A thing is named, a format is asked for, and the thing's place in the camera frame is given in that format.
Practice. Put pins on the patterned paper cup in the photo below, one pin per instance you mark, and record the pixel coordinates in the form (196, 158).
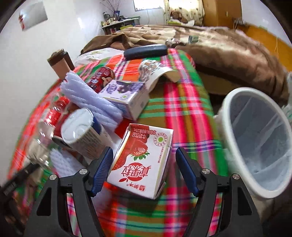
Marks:
(151, 70)

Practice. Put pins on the brown fleece blanket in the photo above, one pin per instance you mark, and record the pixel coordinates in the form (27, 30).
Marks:
(220, 52)

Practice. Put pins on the purple grape milk carton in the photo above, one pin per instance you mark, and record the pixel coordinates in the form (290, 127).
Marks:
(128, 96)

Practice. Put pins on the cluttered shelf desk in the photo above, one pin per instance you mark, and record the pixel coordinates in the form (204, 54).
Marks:
(112, 24)

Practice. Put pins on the white trash bin with bag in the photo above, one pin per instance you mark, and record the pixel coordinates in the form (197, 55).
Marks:
(256, 136)

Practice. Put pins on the small green box on blanket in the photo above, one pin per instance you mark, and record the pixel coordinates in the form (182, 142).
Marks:
(193, 39)

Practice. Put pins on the white blue tin can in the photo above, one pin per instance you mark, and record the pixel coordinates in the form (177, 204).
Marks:
(83, 133)

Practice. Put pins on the wall calendar poster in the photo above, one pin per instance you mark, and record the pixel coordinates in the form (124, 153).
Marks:
(32, 15)

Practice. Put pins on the clear plastic bottle red cap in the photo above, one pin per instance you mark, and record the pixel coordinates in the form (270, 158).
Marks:
(38, 149)

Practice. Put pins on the strawberry milk carton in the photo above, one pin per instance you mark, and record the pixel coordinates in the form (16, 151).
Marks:
(140, 163)

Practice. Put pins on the red milk drink can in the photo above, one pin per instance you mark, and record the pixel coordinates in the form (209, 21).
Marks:
(102, 77)

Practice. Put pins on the pink brown thermos mug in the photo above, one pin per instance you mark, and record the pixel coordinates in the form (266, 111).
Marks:
(61, 63)

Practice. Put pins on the wooden bed headboard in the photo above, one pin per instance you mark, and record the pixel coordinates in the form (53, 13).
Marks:
(275, 45)

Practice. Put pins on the white foam fruit net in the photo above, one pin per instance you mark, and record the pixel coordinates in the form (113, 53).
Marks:
(79, 93)

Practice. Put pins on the dark blue glasses case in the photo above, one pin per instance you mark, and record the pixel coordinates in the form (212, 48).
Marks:
(155, 50)

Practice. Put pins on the wooden wardrobe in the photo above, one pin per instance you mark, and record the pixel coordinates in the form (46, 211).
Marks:
(221, 12)

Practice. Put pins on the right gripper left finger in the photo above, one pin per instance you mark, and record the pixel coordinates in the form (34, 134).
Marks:
(50, 215)

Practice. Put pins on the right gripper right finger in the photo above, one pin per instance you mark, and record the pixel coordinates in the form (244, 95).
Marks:
(238, 214)

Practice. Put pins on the white floral bed sheet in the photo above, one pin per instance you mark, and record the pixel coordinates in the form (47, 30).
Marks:
(96, 55)

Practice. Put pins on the teddy bear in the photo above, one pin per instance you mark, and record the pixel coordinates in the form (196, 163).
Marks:
(178, 15)

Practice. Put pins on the small snack packet on blanket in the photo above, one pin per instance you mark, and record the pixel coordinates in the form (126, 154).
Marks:
(172, 43)

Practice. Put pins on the heart pattern curtain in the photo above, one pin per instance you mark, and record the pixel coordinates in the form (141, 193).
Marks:
(192, 9)

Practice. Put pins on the vase with dry branches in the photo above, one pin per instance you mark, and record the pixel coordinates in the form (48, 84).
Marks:
(113, 6)

